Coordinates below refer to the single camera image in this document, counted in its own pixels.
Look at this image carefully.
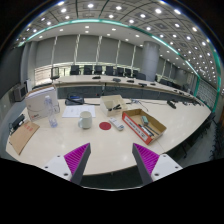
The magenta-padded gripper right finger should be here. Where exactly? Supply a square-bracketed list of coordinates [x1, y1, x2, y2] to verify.
[131, 142, 183, 186]

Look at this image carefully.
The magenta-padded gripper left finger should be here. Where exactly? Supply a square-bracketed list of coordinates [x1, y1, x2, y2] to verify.
[42, 142, 92, 186]

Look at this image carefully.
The clear plastic water bottle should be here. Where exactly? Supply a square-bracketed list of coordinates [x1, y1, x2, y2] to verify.
[44, 95, 59, 129]

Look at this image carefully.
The red-edged open cardboard box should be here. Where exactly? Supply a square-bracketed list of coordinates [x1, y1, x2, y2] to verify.
[121, 108, 168, 146]

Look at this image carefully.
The white ceramic mug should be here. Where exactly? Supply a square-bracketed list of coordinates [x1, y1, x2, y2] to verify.
[77, 110, 94, 130]

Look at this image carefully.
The flat round red coaster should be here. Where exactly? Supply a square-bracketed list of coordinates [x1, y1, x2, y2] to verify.
[98, 121, 113, 132]

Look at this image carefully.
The white remote control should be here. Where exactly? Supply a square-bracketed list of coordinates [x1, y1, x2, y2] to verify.
[108, 116, 125, 132]

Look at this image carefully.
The white paper sheet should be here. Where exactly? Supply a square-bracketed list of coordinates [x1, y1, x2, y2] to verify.
[61, 104, 97, 119]

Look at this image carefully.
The brown paper envelope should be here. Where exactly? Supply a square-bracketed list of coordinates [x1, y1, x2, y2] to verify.
[8, 120, 41, 156]

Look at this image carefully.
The black desk telephone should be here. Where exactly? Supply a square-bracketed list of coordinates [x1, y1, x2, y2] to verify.
[64, 94, 86, 107]

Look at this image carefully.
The small open beige box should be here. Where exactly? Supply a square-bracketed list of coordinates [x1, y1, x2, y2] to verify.
[99, 94, 129, 118]

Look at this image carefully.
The large white cardboard box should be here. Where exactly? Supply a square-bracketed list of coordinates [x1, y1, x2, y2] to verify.
[25, 85, 61, 122]

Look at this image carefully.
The long curved conference desk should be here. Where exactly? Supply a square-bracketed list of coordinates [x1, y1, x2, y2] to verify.
[53, 74, 205, 107]

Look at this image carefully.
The row of black office chairs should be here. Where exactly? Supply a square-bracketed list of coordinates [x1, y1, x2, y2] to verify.
[69, 64, 148, 81]

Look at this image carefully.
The ceiling light group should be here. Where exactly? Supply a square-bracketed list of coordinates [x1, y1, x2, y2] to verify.
[23, 0, 222, 84]

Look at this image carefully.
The black device with cable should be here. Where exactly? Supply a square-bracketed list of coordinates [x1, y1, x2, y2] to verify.
[8, 113, 27, 133]

